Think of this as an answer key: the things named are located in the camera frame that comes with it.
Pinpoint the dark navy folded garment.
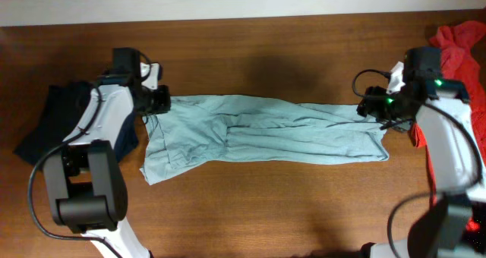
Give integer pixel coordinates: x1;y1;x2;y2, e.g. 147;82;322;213
13;82;139;168

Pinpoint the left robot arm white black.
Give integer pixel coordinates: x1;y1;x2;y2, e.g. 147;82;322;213
33;48;171;257

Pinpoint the light blue t-shirt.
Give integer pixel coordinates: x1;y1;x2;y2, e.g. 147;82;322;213
140;95;389;185

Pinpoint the red t-shirt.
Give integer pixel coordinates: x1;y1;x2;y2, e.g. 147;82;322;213
409;20;485;234

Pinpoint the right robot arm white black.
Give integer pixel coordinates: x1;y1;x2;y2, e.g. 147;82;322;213
357;46;485;257

